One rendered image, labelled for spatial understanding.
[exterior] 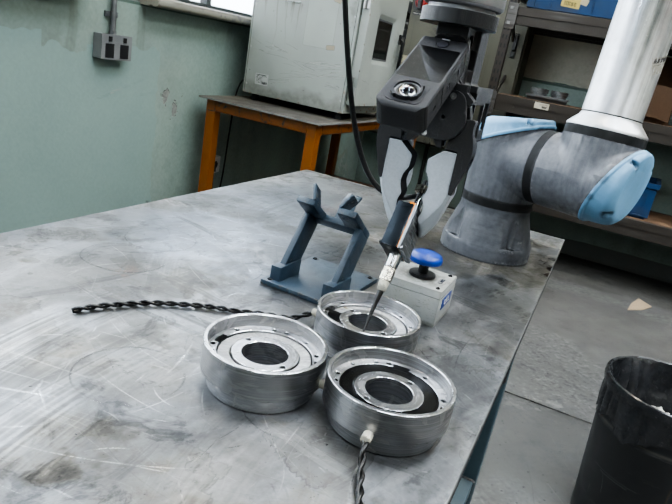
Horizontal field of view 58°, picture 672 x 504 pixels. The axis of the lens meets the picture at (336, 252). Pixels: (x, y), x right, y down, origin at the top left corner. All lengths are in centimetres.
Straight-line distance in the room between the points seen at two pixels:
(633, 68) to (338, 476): 70
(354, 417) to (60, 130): 206
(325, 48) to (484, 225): 192
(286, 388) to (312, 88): 242
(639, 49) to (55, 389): 81
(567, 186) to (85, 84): 189
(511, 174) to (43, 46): 173
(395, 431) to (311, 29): 250
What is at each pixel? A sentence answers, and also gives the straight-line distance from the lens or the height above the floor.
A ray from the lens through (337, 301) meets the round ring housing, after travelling 64.
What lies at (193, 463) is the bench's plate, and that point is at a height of 80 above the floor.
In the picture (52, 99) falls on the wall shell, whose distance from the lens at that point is 236.
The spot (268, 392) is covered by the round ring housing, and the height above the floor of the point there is 82.
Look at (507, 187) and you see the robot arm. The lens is 99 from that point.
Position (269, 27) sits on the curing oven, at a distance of 296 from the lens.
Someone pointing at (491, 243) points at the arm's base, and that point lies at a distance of 99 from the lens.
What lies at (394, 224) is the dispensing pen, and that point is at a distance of 58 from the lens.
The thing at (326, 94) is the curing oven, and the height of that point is 88.
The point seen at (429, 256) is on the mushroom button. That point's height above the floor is 87.
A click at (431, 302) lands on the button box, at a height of 83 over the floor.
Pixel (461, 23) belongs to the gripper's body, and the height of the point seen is 112.
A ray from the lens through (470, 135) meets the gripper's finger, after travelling 57.
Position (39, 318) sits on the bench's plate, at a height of 80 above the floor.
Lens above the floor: 108
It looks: 18 degrees down
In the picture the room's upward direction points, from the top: 11 degrees clockwise
